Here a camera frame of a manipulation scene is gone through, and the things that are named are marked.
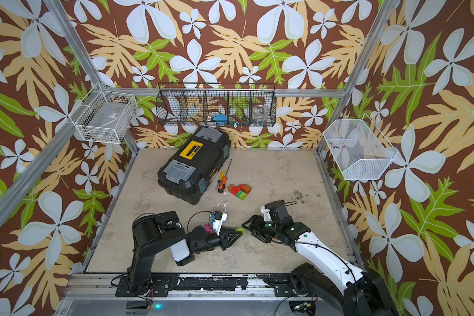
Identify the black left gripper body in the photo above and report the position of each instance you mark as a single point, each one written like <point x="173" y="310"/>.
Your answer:
<point x="212" y="241"/>

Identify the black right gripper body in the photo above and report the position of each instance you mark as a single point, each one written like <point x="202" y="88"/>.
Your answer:
<point x="264" y="230"/>

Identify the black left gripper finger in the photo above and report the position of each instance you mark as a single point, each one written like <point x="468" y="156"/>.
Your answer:
<point x="231" y="234"/>
<point x="228" y="240"/>

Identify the pink small lego brick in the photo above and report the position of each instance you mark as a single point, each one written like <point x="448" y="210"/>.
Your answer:
<point x="208" y="228"/>

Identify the dark green lego brick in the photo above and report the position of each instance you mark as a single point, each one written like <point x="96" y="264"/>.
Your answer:
<point x="241" y="195"/>

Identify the red long lego brick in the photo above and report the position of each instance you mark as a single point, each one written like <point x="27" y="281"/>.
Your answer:
<point x="234" y="190"/>

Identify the orange lego brick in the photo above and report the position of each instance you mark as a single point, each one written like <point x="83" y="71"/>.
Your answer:
<point x="245" y="188"/>

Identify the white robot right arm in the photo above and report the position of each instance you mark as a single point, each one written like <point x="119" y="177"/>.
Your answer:
<point x="348" y="288"/>

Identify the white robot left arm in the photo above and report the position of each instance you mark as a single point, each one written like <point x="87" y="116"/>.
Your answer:
<point x="155" y="233"/>

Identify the black toolbox with yellow label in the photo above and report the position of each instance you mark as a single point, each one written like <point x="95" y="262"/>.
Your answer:
<point x="190" y="171"/>

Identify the blue object in basket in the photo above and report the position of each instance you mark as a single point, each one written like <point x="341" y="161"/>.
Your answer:
<point x="220" y="119"/>

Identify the orange handled screwdriver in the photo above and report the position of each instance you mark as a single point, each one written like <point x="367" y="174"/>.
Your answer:
<point x="222" y="185"/>

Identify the black mounting rail base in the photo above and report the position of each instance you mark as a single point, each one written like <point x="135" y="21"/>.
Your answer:
<point x="237" y="285"/>

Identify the yellow handled screwdriver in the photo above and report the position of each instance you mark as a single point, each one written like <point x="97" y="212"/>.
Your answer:
<point x="223" y="173"/>

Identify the white wire basket right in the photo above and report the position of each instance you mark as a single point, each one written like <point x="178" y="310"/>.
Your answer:
<point x="359" y="148"/>

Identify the white wire basket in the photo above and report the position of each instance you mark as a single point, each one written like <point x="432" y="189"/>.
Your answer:
<point x="359" y="148"/>
<point x="104" y="115"/>

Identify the black wire basket back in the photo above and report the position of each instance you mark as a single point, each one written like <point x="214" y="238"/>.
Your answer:
<point x="244" y="104"/>

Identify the white wire basket left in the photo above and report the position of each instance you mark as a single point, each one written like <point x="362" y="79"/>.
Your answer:
<point x="104" y="115"/>

